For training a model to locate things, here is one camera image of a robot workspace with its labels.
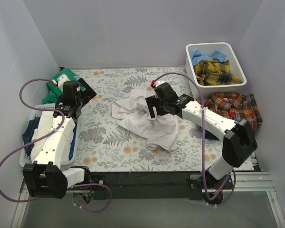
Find aluminium frame rail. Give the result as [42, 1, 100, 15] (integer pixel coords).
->
[19, 172, 276, 193]

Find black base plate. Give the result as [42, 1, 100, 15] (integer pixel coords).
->
[64, 171, 236, 200]

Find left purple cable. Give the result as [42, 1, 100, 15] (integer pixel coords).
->
[0, 78, 113, 212]

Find yellow plaid shirt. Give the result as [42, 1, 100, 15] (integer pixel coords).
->
[193, 59, 242, 86]

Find red plaid shirt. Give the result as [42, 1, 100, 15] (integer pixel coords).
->
[204, 93, 263, 131]

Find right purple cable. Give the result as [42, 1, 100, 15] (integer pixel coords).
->
[152, 72, 237, 206]

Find white plastic bin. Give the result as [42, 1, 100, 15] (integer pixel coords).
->
[185, 42, 247, 98]

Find floral table cloth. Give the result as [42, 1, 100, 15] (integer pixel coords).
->
[74, 66, 222, 172]

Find blue shirt in bin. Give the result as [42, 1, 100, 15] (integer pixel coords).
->
[189, 49, 226, 66]

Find green shirt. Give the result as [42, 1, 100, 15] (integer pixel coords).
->
[42, 68, 80, 105]

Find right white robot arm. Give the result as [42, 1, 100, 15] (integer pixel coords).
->
[146, 81, 257, 189]

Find white laundry basket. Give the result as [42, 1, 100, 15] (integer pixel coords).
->
[19, 103, 78, 167]

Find white long sleeve shirt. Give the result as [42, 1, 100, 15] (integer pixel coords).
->
[112, 89, 179, 151]

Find dark blue garment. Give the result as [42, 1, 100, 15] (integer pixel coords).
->
[22, 116, 40, 156]

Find purple cable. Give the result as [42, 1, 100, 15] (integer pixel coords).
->
[152, 72, 237, 206]
[0, 78, 113, 212]

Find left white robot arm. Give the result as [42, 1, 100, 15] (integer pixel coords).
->
[22, 78, 96, 199]

